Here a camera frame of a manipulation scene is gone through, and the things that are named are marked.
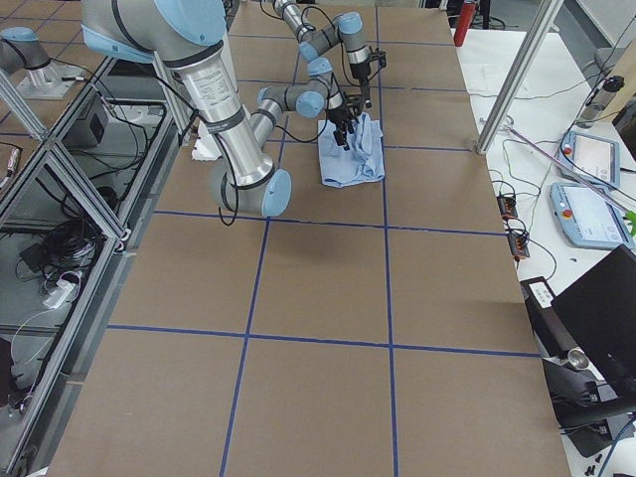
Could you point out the water bottle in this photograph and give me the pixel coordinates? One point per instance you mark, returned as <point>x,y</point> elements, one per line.
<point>600,99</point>

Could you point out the black monitor stand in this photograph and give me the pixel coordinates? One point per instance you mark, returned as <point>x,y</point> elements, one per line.
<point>588,410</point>

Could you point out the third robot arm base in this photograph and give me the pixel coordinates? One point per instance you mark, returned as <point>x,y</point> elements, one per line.
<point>21,50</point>

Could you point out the orange terminal block strip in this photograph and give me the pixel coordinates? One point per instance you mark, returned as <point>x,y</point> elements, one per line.
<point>516,231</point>

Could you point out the red cylinder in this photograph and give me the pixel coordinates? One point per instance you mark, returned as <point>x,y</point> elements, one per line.
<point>464,21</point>

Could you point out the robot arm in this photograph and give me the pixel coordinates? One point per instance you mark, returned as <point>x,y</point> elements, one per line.
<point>188,38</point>
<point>345,30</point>

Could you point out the aluminium frame rail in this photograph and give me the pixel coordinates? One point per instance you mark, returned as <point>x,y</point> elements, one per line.
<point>82,175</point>

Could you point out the black monitor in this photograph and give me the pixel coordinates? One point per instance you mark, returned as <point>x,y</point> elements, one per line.
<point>598,312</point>

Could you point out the aluminium frame post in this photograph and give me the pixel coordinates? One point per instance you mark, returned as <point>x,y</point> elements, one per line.
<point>521,64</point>

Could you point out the teach pendant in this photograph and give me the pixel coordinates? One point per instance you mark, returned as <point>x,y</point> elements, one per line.
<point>597,156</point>
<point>586,220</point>

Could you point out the white power strip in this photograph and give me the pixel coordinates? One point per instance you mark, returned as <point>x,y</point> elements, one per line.
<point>63,292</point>

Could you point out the teach pendant far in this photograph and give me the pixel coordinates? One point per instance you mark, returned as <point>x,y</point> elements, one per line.
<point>597,156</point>

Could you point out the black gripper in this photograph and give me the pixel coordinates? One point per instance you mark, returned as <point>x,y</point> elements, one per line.
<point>341,117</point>
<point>361,73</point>

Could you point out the light blue t-shirt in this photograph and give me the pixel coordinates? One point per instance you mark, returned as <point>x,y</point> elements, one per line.
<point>362,163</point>

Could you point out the teach pendant near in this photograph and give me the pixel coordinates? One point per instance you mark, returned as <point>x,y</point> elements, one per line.
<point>586,220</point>

